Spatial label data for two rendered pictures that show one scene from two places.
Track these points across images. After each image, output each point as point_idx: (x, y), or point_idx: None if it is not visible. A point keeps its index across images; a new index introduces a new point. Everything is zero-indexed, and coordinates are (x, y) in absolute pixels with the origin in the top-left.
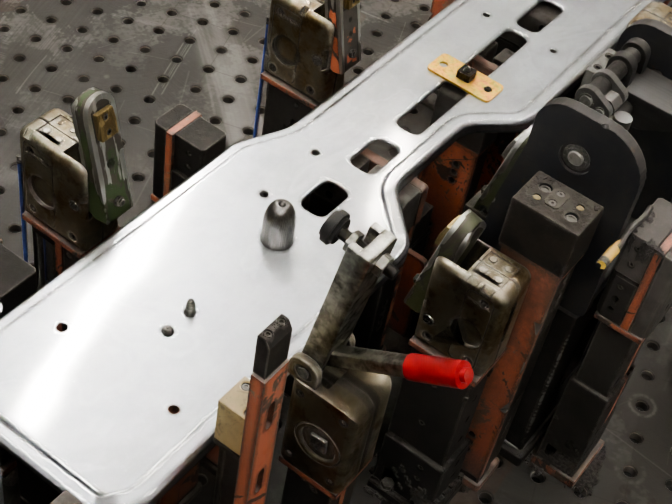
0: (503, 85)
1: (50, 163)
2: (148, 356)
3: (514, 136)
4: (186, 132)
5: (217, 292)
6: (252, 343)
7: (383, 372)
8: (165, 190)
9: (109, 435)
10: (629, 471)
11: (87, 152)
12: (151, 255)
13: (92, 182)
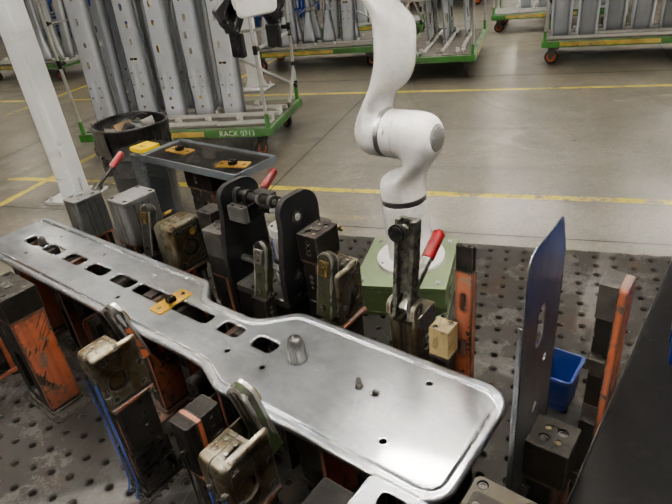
0: (179, 289)
1: (249, 456)
2: (395, 398)
3: None
4: (199, 412)
5: (342, 377)
6: (376, 360)
7: (426, 272)
8: None
9: (455, 406)
10: None
11: (261, 415)
12: (316, 408)
13: (269, 430)
